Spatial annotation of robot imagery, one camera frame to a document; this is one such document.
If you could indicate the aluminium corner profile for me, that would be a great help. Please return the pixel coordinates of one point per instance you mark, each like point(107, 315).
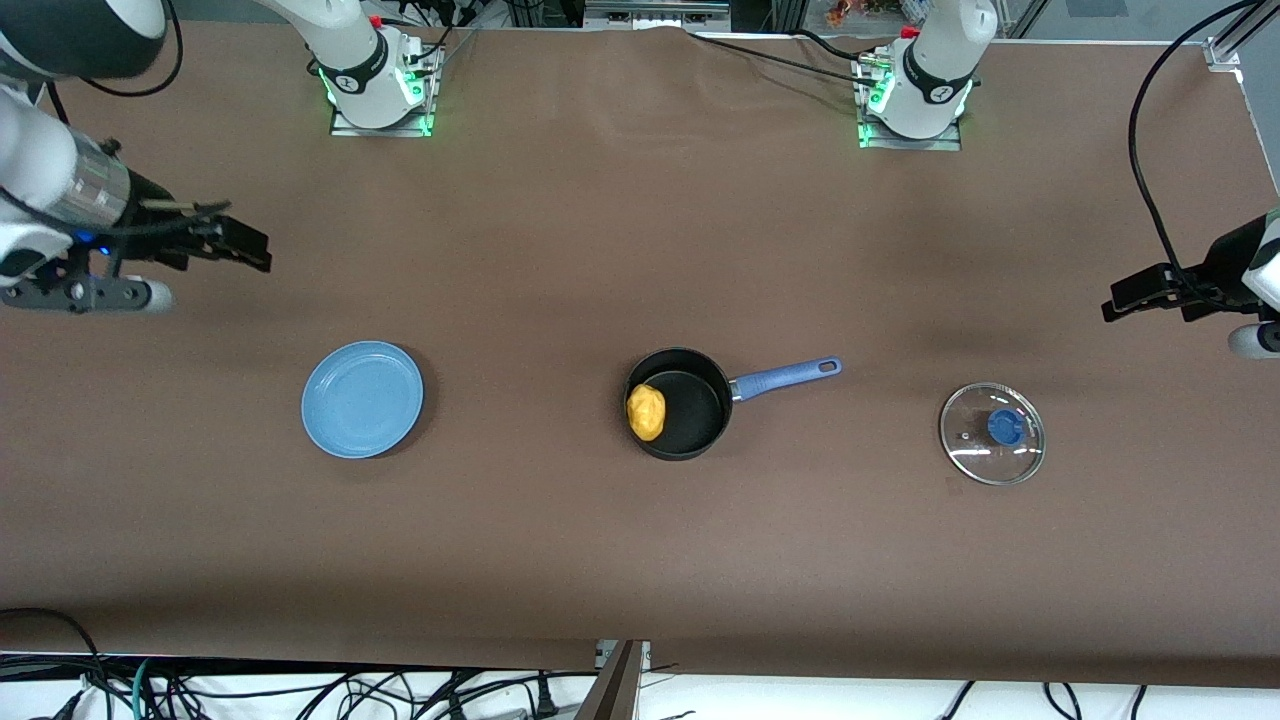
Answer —
point(1235, 40)

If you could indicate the glass lid with blue knob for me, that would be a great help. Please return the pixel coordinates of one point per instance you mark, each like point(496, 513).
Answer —
point(993, 435)

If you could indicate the brown table cover sheet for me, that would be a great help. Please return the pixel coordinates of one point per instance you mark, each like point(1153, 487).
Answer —
point(520, 560)

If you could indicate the blue round plate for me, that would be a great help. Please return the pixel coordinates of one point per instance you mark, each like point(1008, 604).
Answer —
point(365, 400)

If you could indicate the yellow potato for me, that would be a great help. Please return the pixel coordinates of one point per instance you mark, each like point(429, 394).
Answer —
point(646, 412)

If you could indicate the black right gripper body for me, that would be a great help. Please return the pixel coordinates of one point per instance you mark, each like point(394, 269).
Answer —
point(157, 222)

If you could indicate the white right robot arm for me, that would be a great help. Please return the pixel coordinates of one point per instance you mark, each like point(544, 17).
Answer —
point(40, 160)

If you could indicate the grey metal rail unit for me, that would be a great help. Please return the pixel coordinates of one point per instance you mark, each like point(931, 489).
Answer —
point(655, 12)

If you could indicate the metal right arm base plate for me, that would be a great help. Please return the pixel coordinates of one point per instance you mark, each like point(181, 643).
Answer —
point(345, 128)

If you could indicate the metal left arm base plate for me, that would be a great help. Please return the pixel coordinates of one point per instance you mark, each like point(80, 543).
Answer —
point(945, 143)

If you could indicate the black power plug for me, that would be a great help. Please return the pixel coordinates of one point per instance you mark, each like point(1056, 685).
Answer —
point(545, 695)

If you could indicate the aluminium frame beam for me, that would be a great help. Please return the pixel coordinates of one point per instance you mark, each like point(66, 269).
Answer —
point(612, 695)

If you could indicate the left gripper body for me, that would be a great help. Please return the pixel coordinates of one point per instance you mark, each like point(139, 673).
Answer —
point(1223, 262)

